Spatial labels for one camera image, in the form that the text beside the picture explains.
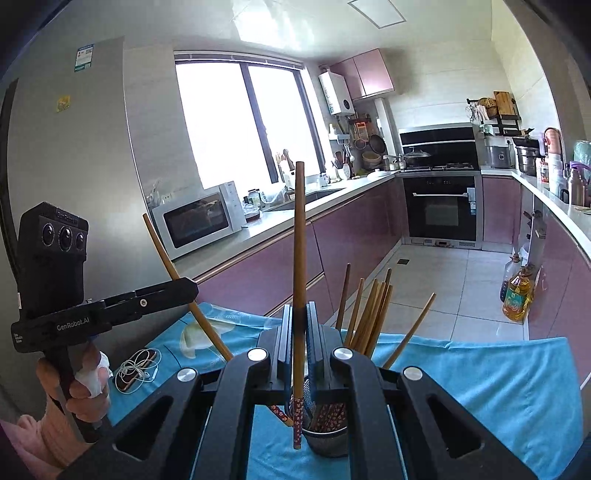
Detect black wall rack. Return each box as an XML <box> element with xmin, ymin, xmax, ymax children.
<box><xmin>466</xmin><ymin>91</ymin><xmax>522</xmax><ymax>137</ymax></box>

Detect white vertical pipe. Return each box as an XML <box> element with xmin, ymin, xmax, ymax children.
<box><xmin>374</xmin><ymin>98</ymin><xmax>400</xmax><ymax>160</ymax></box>

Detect built-in black oven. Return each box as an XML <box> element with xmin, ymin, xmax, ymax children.
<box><xmin>402</xmin><ymin>175</ymin><xmax>481</xmax><ymax>247</ymax></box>

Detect white water heater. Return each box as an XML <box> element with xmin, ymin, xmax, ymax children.
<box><xmin>318</xmin><ymin>72</ymin><xmax>355</xmax><ymax>116</ymax></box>

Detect smartphone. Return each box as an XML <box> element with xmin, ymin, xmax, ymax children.
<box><xmin>115</xmin><ymin>357</ymin><xmax>158</xmax><ymax>393</ymax></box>

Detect silver rice cooker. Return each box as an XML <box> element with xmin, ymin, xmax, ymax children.
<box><xmin>485</xmin><ymin>144</ymin><xmax>514</xmax><ymax>169</ymax></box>

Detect pink base cabinet run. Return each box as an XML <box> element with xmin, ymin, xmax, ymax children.
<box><xmin>178</xmin><ymin>178</ymin><xmax>409</xmax><ymax>342</ymax></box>
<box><xmin>482</xmin><ymin>178</ymin><xmax>591</xmax><ymax>374</ymax></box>

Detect knife holder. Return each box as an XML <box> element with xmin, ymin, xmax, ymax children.
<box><xmin>523</xmin><ymin>210</ymin><xmax>549</xmax><ymax>241</ymax></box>

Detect black mesh cup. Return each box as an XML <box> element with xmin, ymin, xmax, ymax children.
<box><xmin>286</xmin><ymin>397</ymin><xmax>352</xmax><ymax>457</ymax></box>

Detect white jug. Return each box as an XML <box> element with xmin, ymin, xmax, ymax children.
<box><xmin>547</xmin><ymin>154</ymin><xmax>566</xmax><ymax>197</ymax></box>

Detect black range hood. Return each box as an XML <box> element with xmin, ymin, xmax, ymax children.
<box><xmin>398</xmin><ymin>124</ymin><xmax>478</xmax><ymax>172</ymax></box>

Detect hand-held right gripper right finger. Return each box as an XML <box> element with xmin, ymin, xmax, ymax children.
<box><xmin>305</xmin><ymin>302</ymin><xmax>539</xmax><ymax>480</ymax></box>

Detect pink wall cabinet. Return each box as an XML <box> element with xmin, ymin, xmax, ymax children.
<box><xmin>330</xmin><ymin>48</ymin><xmax>394</xmax><ymax>101</ymax></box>

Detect wooden cutting board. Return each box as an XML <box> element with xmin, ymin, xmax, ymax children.
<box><xmin>493</xmin><ymin>91</ymin><xmax>517</xmax><ymax>116</ymax></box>

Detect grey refrigerator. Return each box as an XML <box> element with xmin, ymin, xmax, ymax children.
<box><xmin>0</xmin><ymin>37</ymin><xmax>195</xmax><ymax>416</ymax></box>

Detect red-patterned wooden chopstick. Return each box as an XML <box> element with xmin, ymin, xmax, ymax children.
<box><xmin>291</xmin><ymin>161</ymin><xmax>306</xmax><ymax>450</ymax></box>
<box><xmin>142</xmin><ymin>213</ymin><xmax>294</xmax><ymax>428</ymax></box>

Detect wok with glass lid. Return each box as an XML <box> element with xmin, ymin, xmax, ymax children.
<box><xmin>401</xmin><ymin>147</ymin><xmax>434</xmax><ymax>169</ymax></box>

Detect energy label sticker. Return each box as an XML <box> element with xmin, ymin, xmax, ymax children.
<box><xmin>74</xmin><ymin>44</ymin><xmax>95</xmax><ymax>73</ymax></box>

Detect steel steamer pot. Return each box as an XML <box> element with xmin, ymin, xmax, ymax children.
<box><xmin>513</xmin><ymin>136</ymin><xmax>541</xmax><ymax>177</ymax></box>

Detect kitchen window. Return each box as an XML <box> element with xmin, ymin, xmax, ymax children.
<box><xmin>174</xmin><ymin>51</ymin><xmax>324</xmax><ymax>190</ymax></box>

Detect white microwave oven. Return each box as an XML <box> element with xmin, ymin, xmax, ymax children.
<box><xmin>151</xmin><ymin>181</ymin><xmax>244</xmax><ymax>261</ymax></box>

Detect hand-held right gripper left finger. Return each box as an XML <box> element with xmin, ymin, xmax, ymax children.
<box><xmin>58</xmin><ymin>302</ymin><xmax>296</xmax><ymax>480</ymax></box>

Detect white wired earphones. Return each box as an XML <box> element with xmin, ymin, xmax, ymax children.
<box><xmin>113</xmin><ymin>347</ymin><xmax>162</xmax><ymax>395</ymax></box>

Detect white kitchen countertop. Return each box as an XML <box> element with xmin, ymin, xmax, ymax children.
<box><xmin>171</xmin><ymin>168</ymin><xmax>591</xmax><ymax>278</ymax></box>

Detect blue floral tablecloth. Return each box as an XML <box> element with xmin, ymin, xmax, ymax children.
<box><xmin>108</xmin><ymin>302</ymin><xmax>583</xmax><ymax>480</ymax></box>

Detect ceiling light panel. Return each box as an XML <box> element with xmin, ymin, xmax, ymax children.
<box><xmin>347</xmin><ymin>0</ymin><xmax>407</xmax><ymax>29</ymax></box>

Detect person's left hand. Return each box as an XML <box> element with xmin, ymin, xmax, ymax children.
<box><xmin>36</xmin><ymin>344</ymin><xmax>112</xmax><ymax>428</ymax></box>

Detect person's left forearm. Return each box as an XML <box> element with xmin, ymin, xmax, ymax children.
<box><xmin>0</xmin><ymin>406</ymin><xmax>100</xmax><ymax>480</ymax></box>

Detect yellow cooking oil bottle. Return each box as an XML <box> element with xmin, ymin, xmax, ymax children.
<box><xmin>502</xmin><ymin>267</ymin><xmax>532</xmax><ymax>322</ymax></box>

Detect pink thermos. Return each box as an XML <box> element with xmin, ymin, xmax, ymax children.
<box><xmin>542</xmin><ymin>128</ymin><xmax>564</xmax><ymax>160</ymax></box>

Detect steel bottle purple lid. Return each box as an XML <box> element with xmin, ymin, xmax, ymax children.
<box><xmin>567</xmin><ymin>161</ymin><xmax>591</xmax><ymax>208</ymax></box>

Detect kitchen sink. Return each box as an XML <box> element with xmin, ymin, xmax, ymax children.
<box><xmin>295</xmin><ymin>186</ymin><xmax>347</xmax><ymax>204</ymax></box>

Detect white utensil holder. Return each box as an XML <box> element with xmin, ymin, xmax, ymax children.
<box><xmin>331</xmin><ymin>157</ymin><xmax>355</xmax><ymax>182</ymax></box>

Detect group of wooden chopsticks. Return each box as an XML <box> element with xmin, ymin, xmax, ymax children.
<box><xmin>311</xmin><ymin>263</ymin><xmax>437</xmax><ymax>435</ymax></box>

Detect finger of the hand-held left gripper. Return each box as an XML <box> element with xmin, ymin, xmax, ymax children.
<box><xmin>102</xmin><ymin>277</ymin><xmax>200</xmax><ymax>324</ymax></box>

